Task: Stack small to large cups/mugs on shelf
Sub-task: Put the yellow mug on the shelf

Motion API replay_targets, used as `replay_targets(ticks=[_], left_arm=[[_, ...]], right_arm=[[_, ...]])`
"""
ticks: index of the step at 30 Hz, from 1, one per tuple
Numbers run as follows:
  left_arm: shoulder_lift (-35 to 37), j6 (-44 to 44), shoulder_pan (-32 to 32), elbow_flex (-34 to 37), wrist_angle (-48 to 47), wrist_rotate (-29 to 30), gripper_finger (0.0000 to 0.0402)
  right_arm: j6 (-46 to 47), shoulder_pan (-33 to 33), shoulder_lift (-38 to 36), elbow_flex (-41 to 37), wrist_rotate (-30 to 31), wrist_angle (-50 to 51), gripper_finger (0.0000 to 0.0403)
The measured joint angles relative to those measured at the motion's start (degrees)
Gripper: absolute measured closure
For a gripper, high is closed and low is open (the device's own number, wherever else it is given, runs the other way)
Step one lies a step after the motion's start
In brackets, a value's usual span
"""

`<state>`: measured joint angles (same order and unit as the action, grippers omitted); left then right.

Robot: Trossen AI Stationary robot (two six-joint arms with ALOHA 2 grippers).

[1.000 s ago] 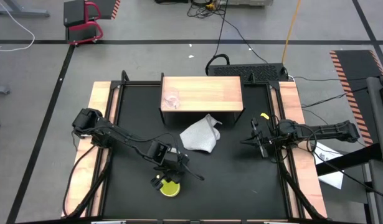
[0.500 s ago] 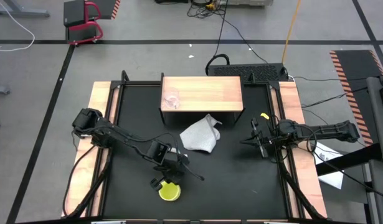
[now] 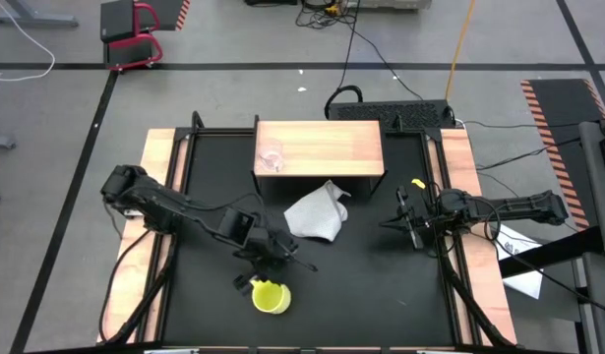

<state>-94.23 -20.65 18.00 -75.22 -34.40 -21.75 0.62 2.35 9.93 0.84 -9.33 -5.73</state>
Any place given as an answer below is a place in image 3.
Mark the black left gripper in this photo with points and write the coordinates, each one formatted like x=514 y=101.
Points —
x=262 y=246

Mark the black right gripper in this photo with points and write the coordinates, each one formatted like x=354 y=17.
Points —
x=427 y=221

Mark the yellow mug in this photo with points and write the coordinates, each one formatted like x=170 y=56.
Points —
x=272 y=297

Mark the clear glass mug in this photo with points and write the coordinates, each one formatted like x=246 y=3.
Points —
x=271 y=156

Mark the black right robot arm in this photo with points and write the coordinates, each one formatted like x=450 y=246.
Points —
x=518 y=206

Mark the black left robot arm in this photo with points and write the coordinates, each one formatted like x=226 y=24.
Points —
x=159 y=201

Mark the yellow tag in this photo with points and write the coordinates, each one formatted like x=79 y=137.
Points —
x=418 y=183

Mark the white waffle cloth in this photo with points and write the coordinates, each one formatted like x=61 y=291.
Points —
x=317 y=214

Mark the wooden table side board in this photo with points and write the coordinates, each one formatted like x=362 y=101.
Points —
x=459 y=157
x=152 y=147

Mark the white paper sheet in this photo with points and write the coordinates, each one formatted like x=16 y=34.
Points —
x=521 y=265

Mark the silver metal bar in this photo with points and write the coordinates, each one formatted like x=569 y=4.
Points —
x=171 y=351
x=444 y=351

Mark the black orange striped floor mat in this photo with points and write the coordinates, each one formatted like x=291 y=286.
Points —
x=562 y=123
x=171 y=12

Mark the red black step stool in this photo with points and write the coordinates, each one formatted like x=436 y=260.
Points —
x=130 y=29

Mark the grey desk foot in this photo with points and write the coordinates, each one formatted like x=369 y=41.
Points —
x=31 y=19

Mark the wooden shelf with black frame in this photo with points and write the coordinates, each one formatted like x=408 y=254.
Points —
x=321 y=147

